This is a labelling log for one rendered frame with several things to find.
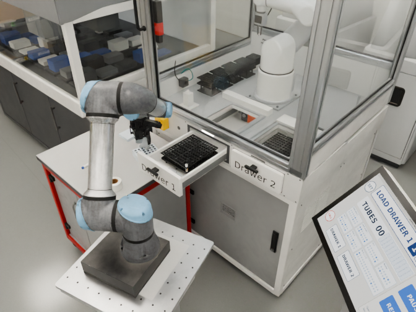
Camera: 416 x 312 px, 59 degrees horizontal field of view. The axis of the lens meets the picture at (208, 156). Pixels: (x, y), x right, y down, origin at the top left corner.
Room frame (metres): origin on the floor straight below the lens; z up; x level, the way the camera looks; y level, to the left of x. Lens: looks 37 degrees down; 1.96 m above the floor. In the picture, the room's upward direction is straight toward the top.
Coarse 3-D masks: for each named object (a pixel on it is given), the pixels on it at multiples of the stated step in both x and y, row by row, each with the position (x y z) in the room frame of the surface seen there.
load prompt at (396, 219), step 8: (376, 192) 0.88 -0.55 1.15; (384, 192) 0.86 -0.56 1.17; (376, 200) 0.85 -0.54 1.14; (384, 200) 0.84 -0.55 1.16; (392, 200) 0.82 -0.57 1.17; (384, 208) 0.81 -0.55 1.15; (392, 208) 0.80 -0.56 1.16; (384, 216) 0.79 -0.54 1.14; (392, 216) 0.77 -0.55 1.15; (400, 216) 0.76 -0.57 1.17; (392, 224) 0.75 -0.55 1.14; (400, 224) 0.74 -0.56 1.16; (408, 224) 0.72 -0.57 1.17; (400, 232) 0.71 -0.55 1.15; (408, 232) 0.70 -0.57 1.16; (400, 240) 0.69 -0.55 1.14; (408, 240) 0.68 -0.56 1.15; (408, 248) 0.66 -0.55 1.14
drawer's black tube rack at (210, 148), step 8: (192, 136) 1.57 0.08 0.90; (176, 144) 1.51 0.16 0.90; (184, 144) 1.50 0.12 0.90; (192, 144) 1.51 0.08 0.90; (200, 144) 1.50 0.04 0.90; (208, 144) 1.50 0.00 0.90; (176, 152) 1.43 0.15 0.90; (184, 152) 1.43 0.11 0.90; (192, 152) 1.44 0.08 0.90; (200, 152) 1.43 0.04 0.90; (208, 152) 1.44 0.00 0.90; (216, 152) 1.48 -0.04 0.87; (168, 160) 1.41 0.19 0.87; (176, 160) 1.39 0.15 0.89; (184, 160) 1.37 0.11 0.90; (192, 160) 1.41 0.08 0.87; (200, 160) 1.40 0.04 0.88; (176, 168) 1.38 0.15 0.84; (184, 168) 1.35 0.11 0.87; (192, 168) 1.35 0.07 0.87
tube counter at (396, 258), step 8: (384, 224) 0.76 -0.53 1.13; (376, 232) 0.75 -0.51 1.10; (384, 232) 0.74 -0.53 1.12; (384, 240) 0.72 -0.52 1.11; (392, 240) 0.70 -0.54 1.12; (384, 248) 0.69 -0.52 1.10; (392, 248) 0.68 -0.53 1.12; (392, 256) 0.66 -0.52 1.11; (400, 256) 0.65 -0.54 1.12; (392, 264) 0.64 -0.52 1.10; (400, 264) 0.63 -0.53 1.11; (408, 264) 0.62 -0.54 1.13; (400, 272) 0.61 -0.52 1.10; (408, 272) 0.60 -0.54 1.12; (400, 280) 0.59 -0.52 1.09
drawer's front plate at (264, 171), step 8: (232, 152) 1.42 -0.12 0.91; (240, 152) 1.40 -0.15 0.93; (232, 160) 1.41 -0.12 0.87; (240, 160) 1.38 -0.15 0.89; (248, 160) 1.35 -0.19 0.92; (256, 160) 1.34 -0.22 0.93; (240, 168) 1.38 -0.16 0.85; (264, 168) 1.29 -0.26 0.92; (272, 168) 1.28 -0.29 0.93; (248, 176) 1.34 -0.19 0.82; (256, 176) 1.31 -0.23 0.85; (264, 176) 1.28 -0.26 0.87; (272, 176) 1.26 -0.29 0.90; (280, 176) 1.23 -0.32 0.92; (264, 184) 1.28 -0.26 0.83; (280, 184) 1.23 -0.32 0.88; (280, 192) 1.23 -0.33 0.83
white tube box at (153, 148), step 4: (152, 144) 1.65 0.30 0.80; (140, 148) 1.61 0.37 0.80; (144, 148) 1.61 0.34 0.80; (152, 148) 1.61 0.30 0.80; (156, 148) 1.61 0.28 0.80; (132, 152) 1.59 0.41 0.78; (136, 152) 1.58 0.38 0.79; (144, 152) 1.57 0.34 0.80; (148, 152) 1.57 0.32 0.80; (136, 156) 1.55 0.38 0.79
